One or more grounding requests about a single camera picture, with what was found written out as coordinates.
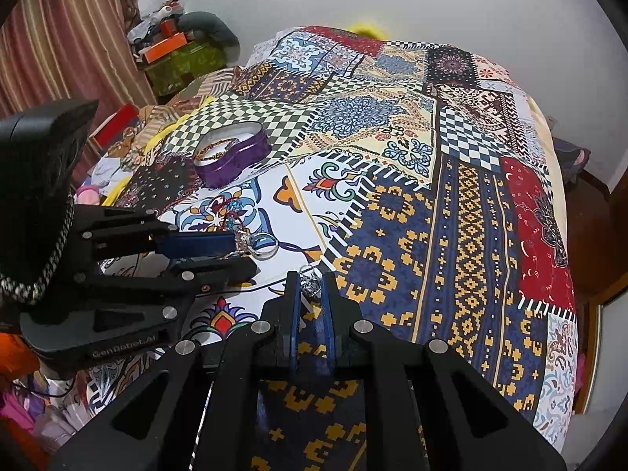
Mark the green patterned storage box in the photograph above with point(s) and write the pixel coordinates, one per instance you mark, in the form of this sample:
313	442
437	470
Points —
177	69

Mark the striped red curtain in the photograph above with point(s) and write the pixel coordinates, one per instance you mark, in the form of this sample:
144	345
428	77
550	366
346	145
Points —
64	49

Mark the dark grey cushion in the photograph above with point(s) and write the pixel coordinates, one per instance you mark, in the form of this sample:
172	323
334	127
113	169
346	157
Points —
210	26

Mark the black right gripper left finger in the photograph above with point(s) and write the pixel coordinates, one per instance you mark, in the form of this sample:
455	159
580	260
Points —
279	352

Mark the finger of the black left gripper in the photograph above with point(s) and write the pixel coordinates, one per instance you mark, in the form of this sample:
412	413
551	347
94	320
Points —
211	275
181	245

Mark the purple heart-shaped tin box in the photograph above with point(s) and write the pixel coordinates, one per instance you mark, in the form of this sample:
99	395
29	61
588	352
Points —
223	154

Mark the patchwork patterned bedspread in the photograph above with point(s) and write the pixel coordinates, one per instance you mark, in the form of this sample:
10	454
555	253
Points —
424	178

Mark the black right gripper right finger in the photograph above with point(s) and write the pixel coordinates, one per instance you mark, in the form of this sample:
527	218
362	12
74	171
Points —
345	356

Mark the orange sleeve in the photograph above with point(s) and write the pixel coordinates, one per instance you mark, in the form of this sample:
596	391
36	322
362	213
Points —
16	358

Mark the orange box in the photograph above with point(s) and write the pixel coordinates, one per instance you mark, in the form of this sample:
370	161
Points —
161	49

